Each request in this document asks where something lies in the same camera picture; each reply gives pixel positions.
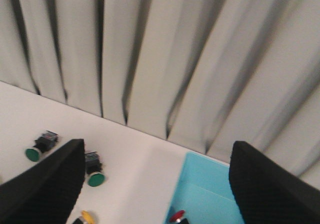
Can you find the green push button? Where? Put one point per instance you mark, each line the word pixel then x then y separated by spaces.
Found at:
pixel 94 169
pixel 43 144

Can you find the grey pleated curtain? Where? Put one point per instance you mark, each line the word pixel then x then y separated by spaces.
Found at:
pixel 199 73

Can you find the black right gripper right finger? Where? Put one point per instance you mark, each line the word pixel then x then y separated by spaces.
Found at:
pixel 268 194

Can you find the right yellow push button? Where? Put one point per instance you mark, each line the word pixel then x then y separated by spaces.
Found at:
pixel 84 218

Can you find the red push button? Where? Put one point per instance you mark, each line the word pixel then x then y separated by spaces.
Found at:
pixel 179 218

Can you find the left green push button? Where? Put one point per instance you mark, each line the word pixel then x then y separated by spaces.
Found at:
pixel 43 144

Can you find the right green push button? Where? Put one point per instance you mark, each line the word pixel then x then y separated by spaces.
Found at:
pixel 94 169

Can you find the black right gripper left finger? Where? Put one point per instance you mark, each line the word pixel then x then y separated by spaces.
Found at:
pixel 47 192

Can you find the turquoise plastic box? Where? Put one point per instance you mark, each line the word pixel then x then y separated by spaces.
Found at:
pixel 203 191

